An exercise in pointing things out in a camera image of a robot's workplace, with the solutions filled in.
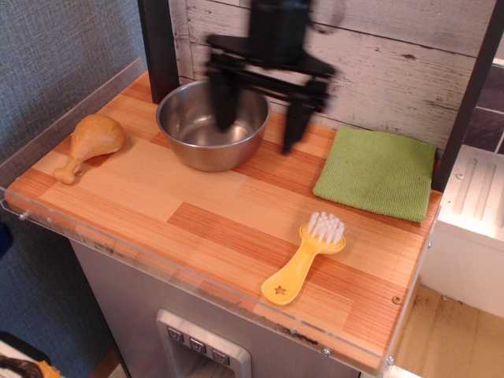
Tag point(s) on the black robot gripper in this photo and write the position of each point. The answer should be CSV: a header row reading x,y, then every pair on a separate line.
x,y
270,59

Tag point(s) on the toy chicken drumstick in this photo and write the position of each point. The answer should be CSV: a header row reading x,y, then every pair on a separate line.
x,y
95,135

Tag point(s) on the green cloth towel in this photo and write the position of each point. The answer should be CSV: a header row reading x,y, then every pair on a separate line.
x,y
378,172

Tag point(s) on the stainless steel bowl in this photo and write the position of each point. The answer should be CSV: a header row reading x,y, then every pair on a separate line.
x,y
186,118

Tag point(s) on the yellow scrub brush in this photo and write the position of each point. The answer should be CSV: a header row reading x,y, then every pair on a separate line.
x,y
323,234

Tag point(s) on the grey toy fridge cabinet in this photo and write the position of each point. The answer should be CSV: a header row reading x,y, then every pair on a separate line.
x,y
130,297

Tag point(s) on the white toy sink unit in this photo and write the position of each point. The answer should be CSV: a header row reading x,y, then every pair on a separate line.
x,y
464,257

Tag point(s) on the clear acrylic left guard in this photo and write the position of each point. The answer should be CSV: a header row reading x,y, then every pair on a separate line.
x,y
36,148

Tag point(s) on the silver dispenser panel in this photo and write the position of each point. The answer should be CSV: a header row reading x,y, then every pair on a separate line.
x,y
193,351

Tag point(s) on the dark left post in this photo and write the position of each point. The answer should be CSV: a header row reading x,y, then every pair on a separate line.
x,y
159,45

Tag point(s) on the dark post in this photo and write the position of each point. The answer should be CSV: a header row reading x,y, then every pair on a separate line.
x,y
159,45
471,96

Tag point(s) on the dark right post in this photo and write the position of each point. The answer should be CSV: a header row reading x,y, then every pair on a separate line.
x,y
471,96

